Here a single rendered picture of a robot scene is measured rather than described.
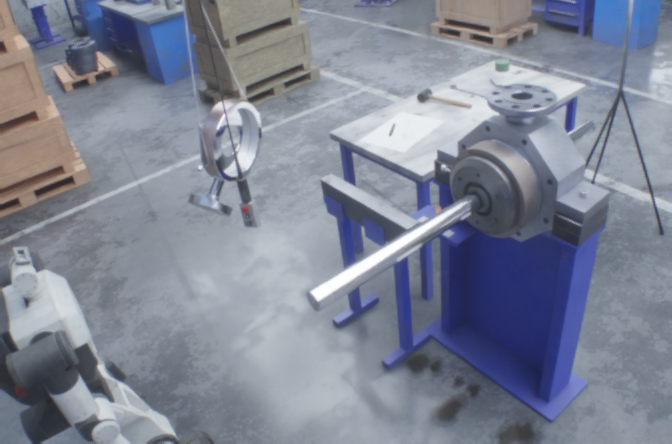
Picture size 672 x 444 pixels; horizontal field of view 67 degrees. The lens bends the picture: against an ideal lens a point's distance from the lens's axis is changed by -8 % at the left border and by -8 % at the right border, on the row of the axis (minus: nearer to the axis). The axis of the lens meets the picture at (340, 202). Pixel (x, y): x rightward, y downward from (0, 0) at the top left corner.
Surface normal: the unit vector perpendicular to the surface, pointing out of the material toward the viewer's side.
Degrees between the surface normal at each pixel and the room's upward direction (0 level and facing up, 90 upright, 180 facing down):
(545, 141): 45
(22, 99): 90
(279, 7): 90
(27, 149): 90
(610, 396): 0
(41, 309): 0
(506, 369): 0
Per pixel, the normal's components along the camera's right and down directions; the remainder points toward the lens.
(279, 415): -0.12, -0.83
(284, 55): 0.67, 0.33
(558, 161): 0.35, -0.33
